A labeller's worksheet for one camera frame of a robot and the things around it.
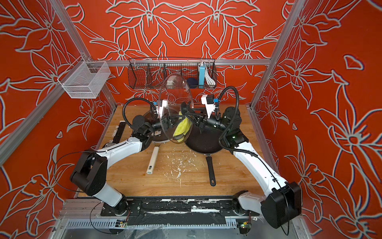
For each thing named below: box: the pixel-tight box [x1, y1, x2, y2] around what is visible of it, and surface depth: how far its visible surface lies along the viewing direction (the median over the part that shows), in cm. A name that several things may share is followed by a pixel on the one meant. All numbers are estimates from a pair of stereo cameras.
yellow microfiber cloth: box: [173, 111, 192, 143], surface depth 69 cm
